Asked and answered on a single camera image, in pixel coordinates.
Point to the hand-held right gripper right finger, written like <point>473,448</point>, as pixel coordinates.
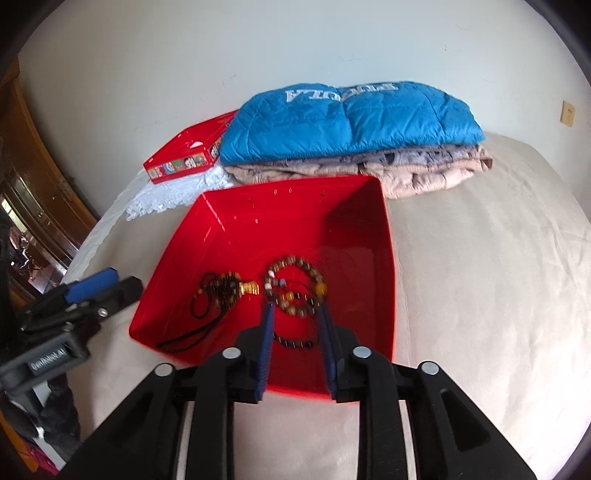
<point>328,360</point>

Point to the small gold pendant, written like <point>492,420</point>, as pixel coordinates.
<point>250,288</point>

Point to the beige wall socket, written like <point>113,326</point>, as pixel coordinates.
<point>568,113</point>

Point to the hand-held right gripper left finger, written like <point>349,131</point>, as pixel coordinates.
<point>264,350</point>

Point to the brown wooden door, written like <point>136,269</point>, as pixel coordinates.
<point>32,152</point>

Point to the blue padded jacket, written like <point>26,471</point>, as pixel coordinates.
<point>351,124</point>

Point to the large red tin box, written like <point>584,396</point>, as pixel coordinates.
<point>286,221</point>

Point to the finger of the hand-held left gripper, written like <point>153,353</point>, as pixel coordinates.
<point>122,291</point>
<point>92,284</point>

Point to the beige printed folded garment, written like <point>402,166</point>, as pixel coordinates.
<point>415,173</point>

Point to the red tin lid cartoon print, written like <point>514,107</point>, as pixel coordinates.
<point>184,154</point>

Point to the white lace cloth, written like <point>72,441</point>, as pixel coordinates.
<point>175,196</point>

